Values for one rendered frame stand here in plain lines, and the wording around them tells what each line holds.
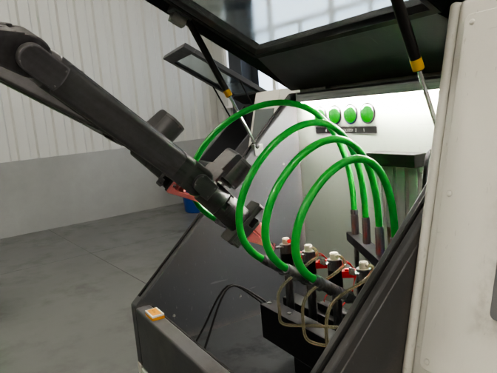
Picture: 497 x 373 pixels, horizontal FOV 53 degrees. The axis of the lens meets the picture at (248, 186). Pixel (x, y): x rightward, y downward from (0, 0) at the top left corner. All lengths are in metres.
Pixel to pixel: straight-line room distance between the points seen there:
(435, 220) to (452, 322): 0.15
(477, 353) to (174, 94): 7.69
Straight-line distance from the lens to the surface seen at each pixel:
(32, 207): 7.52
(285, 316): 1.09
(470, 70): 0.82
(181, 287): 1.36
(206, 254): 1.37
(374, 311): 0.81
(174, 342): 1.11
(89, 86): 0.81
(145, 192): 8.02
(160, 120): 1.18
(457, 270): 0.79
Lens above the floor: 1.41
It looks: 9 degrees down
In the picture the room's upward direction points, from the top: 5 degrees counter-clockwise
